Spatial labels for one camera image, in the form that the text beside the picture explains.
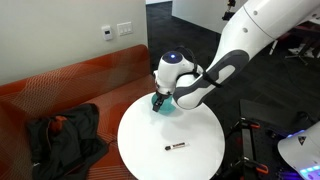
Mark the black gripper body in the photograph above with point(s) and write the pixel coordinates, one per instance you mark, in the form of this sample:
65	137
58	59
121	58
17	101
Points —
164	94

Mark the teal bowl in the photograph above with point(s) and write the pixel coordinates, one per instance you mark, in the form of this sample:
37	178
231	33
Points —
168	108

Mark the black and white marker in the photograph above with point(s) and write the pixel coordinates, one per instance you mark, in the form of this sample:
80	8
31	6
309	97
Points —
176	146

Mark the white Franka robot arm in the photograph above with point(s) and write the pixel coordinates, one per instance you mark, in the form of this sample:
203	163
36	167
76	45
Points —
253	30

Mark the red patterned sofa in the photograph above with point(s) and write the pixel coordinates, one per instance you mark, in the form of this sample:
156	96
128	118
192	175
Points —
100	76

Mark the orange and black clamp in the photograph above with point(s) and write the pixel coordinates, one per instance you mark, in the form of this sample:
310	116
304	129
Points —
251	124
260	168

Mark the black jacket with red lining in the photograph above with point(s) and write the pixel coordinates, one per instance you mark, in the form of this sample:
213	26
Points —
66	140

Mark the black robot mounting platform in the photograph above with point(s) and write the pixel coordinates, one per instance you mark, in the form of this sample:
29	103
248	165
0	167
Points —
266	150

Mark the white wall light switch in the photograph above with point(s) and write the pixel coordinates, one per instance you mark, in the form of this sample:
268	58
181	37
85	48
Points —
125	28

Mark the white wall thermostat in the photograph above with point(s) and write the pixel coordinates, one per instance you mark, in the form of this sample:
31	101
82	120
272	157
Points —
107	33

